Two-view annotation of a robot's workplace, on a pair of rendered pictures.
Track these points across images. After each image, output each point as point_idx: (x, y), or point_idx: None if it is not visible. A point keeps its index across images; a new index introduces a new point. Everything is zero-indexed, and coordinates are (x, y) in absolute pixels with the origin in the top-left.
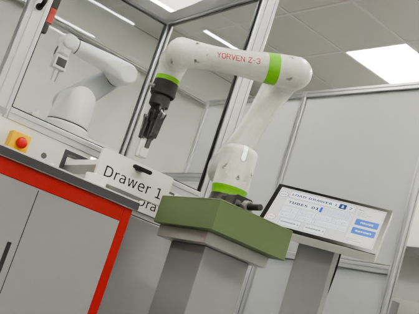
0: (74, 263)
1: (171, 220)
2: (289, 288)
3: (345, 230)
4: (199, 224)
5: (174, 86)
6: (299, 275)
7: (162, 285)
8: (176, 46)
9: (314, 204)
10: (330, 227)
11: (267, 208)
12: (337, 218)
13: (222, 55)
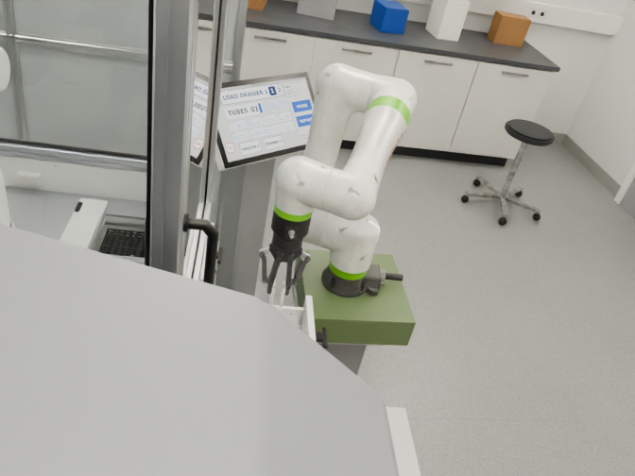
0: None
1: (336, 340)
2: (245, 192)
3: (294, 127)
4: (387, 343)
5: None
6: (251, 178)
7: None
8: (368, 209)
9: (250, 103)
10: (282, 130)
11: (219, 137)
12: (279, 113)
13: (386, 166)
